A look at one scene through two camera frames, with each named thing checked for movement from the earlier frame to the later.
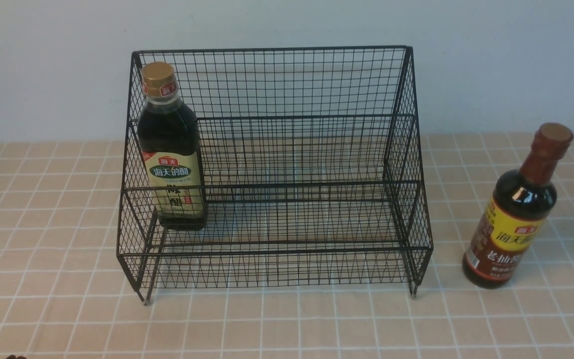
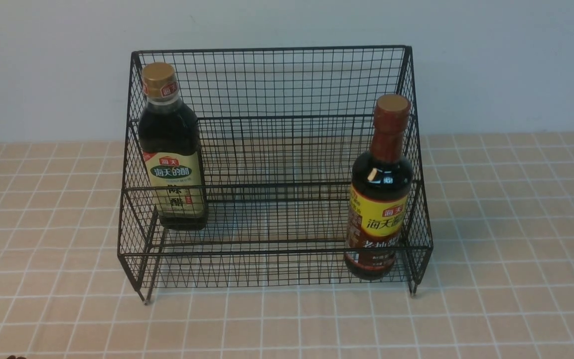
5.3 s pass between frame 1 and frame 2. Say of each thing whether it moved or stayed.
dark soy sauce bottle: moved
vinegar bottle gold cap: stayed
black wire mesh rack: stayed
